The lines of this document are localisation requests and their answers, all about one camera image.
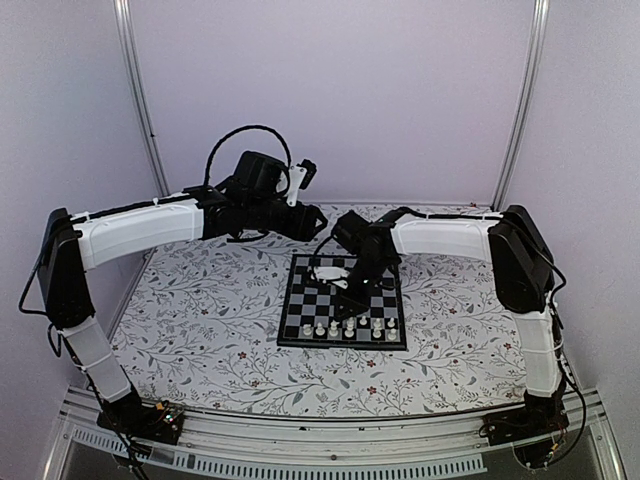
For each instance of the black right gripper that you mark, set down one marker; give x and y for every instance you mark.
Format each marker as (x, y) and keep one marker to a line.
(358, 305)

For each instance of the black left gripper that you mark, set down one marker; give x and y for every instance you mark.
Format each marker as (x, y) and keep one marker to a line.
(303, 227)

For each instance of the white bishop chess piece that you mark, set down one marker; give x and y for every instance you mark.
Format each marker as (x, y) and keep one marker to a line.
(333, 329)
(349, 331)

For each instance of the white king chess piece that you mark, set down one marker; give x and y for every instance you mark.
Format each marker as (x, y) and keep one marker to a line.
(319, 330)

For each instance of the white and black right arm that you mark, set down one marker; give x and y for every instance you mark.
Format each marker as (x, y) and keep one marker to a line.
(509, 242)

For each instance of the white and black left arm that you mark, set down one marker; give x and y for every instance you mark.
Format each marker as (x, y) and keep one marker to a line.
(76, 247)

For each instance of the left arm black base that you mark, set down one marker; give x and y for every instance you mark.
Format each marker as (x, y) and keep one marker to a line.
(161, 422)

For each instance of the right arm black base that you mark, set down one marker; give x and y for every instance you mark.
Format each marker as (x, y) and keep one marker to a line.
(540, 416)

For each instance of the black and white chessboard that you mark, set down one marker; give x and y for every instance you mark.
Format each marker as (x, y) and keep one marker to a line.
(309, 302)

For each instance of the floral patterned table mat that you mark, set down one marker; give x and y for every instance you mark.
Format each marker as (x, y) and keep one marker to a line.
(201, 325)

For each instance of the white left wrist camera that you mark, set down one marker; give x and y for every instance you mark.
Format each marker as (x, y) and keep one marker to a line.
(300, 176)

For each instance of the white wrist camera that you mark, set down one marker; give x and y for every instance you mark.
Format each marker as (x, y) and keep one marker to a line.
(330, 275)
(300, 176)

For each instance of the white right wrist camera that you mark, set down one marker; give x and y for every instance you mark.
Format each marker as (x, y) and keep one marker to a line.
(330, 275)

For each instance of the left aluminium frame post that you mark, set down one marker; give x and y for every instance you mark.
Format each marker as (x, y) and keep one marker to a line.
(126, 34)

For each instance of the aluminium frame post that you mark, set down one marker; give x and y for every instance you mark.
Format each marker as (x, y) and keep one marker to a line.
(531, 68)
(126, 34)

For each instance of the aluminium front rail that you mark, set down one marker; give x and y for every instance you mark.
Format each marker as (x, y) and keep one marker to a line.
(232, 445)

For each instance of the right aluminium frame post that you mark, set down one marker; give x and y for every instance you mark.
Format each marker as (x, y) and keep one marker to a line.
(531, 68)

